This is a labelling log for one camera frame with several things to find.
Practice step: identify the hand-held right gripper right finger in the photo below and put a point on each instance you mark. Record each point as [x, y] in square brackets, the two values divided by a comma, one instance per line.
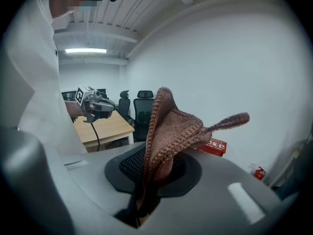
[215, 192]

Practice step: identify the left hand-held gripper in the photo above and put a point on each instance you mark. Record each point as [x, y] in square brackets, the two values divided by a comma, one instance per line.
[84, 94]

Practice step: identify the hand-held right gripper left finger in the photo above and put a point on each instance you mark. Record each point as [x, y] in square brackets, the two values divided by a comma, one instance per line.
[93, 180]

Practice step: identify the red box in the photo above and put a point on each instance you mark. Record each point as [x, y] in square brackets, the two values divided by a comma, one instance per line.
[216, 148]

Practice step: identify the brown knitted cloth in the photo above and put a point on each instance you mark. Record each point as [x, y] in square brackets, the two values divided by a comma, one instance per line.
[171, 131]

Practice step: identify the person's left forearm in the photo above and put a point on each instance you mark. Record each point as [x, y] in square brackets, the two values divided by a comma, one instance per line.
[73, 108]

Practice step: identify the red fire extinguisher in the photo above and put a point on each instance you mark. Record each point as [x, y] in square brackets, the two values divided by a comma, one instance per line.
[259, 174]

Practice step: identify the white-legged wooden desk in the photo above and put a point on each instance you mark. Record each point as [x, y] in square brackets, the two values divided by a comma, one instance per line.
[105, 128]

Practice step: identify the black office chair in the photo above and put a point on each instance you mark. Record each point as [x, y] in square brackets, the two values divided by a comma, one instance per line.
[123, 105]
[143, 114]

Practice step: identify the dark shelf unit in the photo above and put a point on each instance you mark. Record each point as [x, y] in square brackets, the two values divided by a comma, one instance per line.
[68, 95]

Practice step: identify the ceiling light panel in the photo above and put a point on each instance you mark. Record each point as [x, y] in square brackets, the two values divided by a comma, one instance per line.
[85, 50]

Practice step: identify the person's white shirt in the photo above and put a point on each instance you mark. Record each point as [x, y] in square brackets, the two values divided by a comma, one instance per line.
[36, 82]

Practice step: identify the blue face mask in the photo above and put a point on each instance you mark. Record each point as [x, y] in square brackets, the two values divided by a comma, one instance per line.
[86, 4]

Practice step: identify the white wall socket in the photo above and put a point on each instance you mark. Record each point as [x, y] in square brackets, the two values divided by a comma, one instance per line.
[252, 165]

